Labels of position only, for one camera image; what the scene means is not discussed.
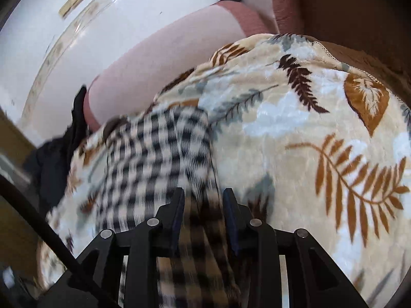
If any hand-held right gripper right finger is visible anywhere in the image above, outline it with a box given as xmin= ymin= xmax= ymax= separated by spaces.
xmin=222 ymin=188 xmax=370 ymax=308

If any black white plaid jacket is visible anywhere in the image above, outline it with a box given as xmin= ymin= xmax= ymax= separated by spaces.
xmin=93 ymin=106 xmax=254 ymax=308

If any pink brown sofa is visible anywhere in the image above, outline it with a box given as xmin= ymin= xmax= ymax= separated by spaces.
xmin=83 ymin=0 xmax=411 ymax=132

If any black cable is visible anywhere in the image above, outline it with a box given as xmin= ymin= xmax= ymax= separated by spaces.
xmin=0 ymin=176 xmax=121 ymax=308

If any beige leaf-print blanket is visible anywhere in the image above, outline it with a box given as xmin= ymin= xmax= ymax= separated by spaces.
xmin=35 ymin=34 xmax=411 ymax=308

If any brown wooden furniture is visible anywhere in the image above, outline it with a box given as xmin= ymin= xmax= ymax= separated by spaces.
xmin=0 ymin=111 xmax=37 ymax=158

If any black cloth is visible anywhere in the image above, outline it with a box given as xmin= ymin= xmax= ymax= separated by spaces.
xmin=26 ymin=85 xmax=90 ymax=210

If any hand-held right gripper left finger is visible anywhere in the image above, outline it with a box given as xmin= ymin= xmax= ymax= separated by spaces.
xmin=37 ymin=188 xmax=186 ymax=308

